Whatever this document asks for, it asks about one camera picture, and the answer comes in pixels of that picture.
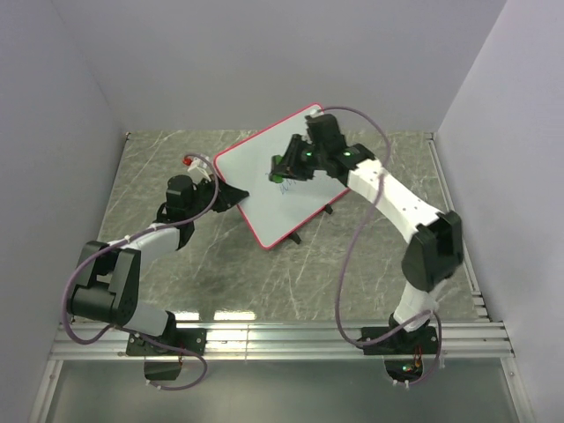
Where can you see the pink framed whiteboard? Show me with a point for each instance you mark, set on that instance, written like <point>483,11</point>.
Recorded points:
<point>273,211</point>

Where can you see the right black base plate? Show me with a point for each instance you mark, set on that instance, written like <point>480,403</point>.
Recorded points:
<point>424,340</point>

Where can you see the black whiteboard stand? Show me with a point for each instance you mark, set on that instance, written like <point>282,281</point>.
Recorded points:
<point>294,236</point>

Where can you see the aluminium mounting rail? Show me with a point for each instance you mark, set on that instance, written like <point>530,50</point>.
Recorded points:
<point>230,340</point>

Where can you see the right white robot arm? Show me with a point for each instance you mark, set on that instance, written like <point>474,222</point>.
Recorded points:
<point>434,238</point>

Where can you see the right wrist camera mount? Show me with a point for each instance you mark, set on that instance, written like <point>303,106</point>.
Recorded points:
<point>314,113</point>

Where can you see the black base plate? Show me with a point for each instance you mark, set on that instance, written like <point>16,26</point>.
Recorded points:
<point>191,339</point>
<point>424,340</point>

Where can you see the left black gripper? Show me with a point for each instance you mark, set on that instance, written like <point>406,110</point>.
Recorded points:
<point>226,196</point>

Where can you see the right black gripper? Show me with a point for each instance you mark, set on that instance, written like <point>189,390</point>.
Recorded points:
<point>290,159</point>

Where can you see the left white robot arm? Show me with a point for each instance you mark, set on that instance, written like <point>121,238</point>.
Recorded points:
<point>105,285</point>

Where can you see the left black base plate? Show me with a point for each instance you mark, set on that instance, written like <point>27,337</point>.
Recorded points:
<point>191,339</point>

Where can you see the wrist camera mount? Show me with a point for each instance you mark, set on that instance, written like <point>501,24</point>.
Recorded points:
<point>197,168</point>
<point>314,113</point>

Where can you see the green whiteboard eraser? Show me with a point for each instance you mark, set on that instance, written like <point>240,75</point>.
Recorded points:
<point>275,173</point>

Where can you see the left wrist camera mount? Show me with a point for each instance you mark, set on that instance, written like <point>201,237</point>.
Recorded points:
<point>197,168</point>

